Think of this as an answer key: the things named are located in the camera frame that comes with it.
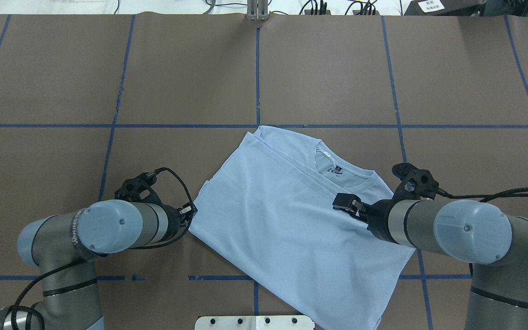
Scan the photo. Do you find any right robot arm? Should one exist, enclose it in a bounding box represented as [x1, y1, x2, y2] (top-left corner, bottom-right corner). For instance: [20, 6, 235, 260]
[333, 193, 528, 330]

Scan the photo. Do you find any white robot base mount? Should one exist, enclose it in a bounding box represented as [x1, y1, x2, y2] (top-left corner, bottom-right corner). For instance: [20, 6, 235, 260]
[194, 315, 316, 330]

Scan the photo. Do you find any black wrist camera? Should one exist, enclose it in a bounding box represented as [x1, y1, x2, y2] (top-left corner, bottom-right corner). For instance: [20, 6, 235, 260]
[392, 163, 439, 202]
[115, 171, 163, 205]

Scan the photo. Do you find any black device on stand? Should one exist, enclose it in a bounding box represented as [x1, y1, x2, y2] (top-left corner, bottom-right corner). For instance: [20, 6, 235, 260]
[403, 0, 487, 17]

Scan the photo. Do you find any aluminium frame post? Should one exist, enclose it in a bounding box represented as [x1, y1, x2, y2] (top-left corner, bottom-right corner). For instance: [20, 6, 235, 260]
[247, 0, 270, 21]

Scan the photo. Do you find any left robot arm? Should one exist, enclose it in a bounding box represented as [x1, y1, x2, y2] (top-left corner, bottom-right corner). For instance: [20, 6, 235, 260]
[0, 200, 197, 330]

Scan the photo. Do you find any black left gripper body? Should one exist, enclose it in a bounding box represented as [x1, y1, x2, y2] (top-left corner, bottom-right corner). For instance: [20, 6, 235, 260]
[178, 204, 198, 228]

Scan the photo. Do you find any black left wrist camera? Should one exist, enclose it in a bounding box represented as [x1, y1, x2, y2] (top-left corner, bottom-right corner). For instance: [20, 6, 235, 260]
[115, 171, 163, 205]

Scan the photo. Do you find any light blue t-shirt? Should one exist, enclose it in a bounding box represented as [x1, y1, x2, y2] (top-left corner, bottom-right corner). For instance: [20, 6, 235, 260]
[190, 126, 414, 330]

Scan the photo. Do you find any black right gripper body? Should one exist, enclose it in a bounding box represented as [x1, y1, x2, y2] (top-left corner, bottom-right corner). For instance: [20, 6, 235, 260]
[350, 201, 372, 223]

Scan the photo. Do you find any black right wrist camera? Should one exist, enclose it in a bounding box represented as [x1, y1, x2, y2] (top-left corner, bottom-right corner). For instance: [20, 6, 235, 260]
[392, 163, 439, 202]

